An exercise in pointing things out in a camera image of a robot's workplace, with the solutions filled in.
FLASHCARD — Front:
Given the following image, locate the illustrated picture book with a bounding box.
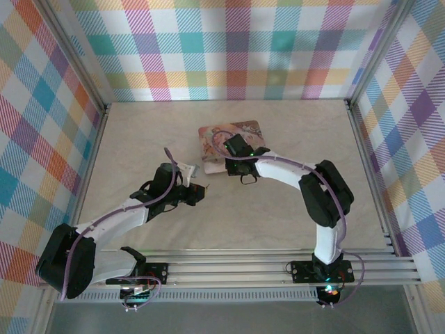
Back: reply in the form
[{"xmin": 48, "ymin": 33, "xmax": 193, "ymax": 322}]
[{"xmin": 197, "ymin": 119, "xmax": 269, "ymax": 175}]

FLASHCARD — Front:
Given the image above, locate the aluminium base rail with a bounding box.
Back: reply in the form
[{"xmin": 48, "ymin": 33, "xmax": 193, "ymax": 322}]
[{"xmin": 37, "ymin": 248, "xmax": 423, "ymax": 292}]

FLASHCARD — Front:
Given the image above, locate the aluminium side rail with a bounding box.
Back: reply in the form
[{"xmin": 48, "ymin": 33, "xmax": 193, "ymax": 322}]
[
  {"xmin": 67, "ymin": 102, "xmax": 113, "ymax": 227},
  {"xmin": 345, "ymin": 99, "xmax": 401, "ymax": 259}
]

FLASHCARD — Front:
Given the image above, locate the grey slotted cable duct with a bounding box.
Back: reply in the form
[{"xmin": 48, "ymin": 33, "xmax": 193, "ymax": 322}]
[{"xmin": 55, "ymin": 291, "xmax": 321, "ymax": 303}]

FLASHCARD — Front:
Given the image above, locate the aluminium frame post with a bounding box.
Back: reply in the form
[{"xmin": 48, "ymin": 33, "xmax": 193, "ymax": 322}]
[
  {"xmin": 345, "ymin": 0, "xmax": 416, "ymax": 106},
  {"xmin": 37, "ymin": 0, "xmax": 113, "ymax": 109}
]

